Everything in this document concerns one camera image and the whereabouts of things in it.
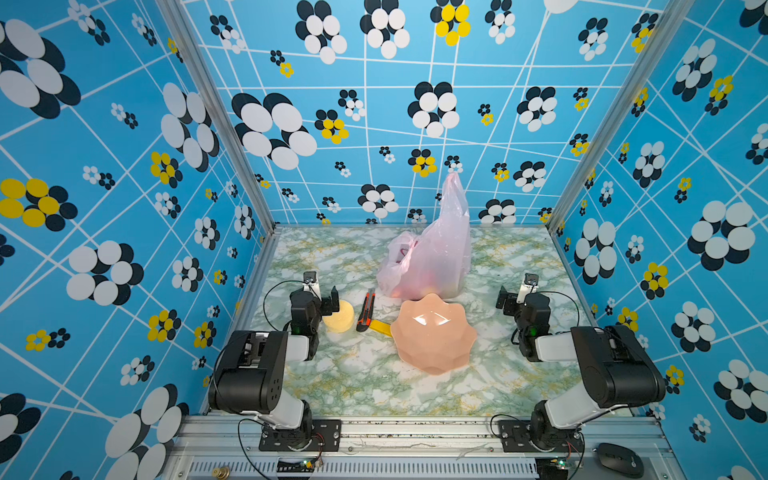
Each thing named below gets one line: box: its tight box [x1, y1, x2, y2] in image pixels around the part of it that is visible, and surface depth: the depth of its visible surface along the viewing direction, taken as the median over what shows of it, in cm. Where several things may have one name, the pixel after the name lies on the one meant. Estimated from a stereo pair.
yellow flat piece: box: [369, 320, 392, 337], surface depth 93 cm
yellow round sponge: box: [322, 300, 355, 333], surface depth 93 cm
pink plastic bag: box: [377, 171, 471, 298], surface depth 88 cm
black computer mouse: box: [597, 442, 645, 478], surface depth 70 cm
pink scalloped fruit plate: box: [390, 293, 477, 375], surface depth 91 cm
